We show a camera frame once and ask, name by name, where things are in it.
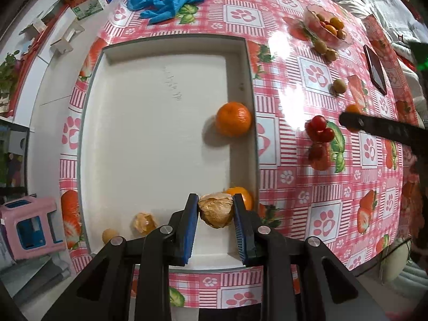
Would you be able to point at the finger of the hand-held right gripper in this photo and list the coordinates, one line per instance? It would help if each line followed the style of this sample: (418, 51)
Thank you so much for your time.
(374, 127)

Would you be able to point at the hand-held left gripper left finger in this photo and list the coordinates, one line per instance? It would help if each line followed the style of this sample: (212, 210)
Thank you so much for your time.
(187, 234)

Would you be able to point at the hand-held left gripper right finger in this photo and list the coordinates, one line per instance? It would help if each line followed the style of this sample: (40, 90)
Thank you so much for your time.
(242, 234)

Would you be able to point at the dried husk physalis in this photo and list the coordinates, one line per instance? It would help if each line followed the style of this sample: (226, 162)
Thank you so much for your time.
(144, 222)
(215, 210)

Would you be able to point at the red cherry tomato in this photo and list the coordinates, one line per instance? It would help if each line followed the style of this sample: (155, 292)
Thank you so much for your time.
(327, 135)
(316, 123)

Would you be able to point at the tan fruit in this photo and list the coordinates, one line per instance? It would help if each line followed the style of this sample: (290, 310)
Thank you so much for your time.
(338, 86)

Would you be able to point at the red tomato with stem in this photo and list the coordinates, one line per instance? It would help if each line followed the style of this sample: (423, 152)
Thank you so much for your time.
(316, 152)

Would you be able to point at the beige longan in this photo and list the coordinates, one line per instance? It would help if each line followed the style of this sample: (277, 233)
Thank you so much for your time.
(109, 235)

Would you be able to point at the white rectangular tray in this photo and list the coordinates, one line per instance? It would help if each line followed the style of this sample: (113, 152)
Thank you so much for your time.
(150, 133)

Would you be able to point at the black smartphone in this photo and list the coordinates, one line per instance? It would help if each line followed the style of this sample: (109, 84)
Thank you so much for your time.
(376, 70)

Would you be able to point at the brown nut in bowl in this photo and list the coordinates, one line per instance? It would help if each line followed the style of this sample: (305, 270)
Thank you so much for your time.
(341, 34)

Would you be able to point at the brown walnut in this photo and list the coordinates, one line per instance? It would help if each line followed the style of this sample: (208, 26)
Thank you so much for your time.
(331, 55)

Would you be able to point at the small orange kumquat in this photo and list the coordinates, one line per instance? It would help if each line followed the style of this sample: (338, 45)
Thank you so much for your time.
(331, 30)
(336, 23)

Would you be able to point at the clear glass bowl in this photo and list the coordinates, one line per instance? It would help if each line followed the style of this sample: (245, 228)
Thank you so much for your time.
(329, 40)

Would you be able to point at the green-brown round fruit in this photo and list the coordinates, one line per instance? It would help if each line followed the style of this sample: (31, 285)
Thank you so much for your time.
(321, 46)

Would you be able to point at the small red tomato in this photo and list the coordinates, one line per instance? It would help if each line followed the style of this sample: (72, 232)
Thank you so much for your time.
(323, 24)

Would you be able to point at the green fruit in bowl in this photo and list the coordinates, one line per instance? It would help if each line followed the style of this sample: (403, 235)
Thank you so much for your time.
(321, 16)

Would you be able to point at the large orange mandarin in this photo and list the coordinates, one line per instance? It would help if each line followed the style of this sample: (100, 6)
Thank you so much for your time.
(233, 119)

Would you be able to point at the pink plastic stool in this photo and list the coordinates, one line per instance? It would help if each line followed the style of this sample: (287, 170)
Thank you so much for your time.
(30, 207)

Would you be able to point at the glass display cabinet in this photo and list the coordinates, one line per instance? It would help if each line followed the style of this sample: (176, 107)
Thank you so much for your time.
(13, 157)

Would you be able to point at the white cardboard stand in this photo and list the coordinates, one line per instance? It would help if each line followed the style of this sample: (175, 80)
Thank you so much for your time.
(33, 27)
(67, 39)

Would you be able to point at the green potted plant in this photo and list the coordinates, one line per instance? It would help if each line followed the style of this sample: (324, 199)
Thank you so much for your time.
(8, 77)

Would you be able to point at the green and white carton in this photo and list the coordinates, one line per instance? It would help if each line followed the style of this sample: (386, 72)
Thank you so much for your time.
(88, 7)

